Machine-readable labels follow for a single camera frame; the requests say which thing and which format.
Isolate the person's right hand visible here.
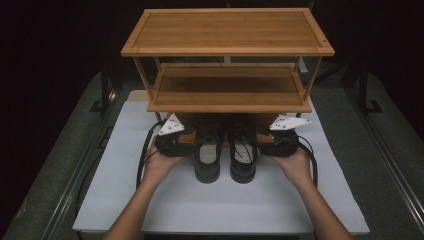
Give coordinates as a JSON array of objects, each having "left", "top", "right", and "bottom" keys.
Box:
[{"left": 269, "top": 148, "right": 315, "bottom": 190}]

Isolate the black metal stand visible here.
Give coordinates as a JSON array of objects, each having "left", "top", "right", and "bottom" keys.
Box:
[
  {"left": 356, "top": 58, "right": 384, "bottom": 116},
  {"left": 89, "top": 61, "right": 117, "bottom": 116}
]

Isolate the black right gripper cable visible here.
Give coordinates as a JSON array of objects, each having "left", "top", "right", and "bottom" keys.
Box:
[{"left": 297, "top": 134, "right": 320, "bottom": 188}]

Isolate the black leather shoe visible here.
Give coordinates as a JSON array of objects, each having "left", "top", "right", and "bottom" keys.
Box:
[
  {"left": 228, "top": 114, "right": 259, "bottom": 185},
  {"left": 193, "top": 114, "right": 224, "bottom": 185}
]

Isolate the metal frame rail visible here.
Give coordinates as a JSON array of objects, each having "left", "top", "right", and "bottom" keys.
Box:
[
  {"left": 39, "top": 87, "right": 122, "bottom": 240},
  {"left": 343, "top": 84, "right": 424, "bottom": 224}
]

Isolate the person's left hand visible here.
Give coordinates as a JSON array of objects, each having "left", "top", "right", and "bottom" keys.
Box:
[{"left": 143, "top": 144, "right": 185, "bottom": 189}]

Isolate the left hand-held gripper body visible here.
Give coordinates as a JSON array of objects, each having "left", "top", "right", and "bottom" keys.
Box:
[{"left": 154, "top": 112, "right": 195, "bottom": 158}]

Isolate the wooden three-tier shoe rack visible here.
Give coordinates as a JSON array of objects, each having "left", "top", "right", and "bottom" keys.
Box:
[{"left": 120, "top": 7, "right": 336, "bottom": 149}]

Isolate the white table sheet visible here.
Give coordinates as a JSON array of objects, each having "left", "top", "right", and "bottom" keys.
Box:
[{"left": 72, "top": 99, "right": 371, "bottom": 236}]

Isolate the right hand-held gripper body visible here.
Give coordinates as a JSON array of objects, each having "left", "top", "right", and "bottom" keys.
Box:
[{"left": 257, "top": 114, "right": 312, "bottom": 158}]

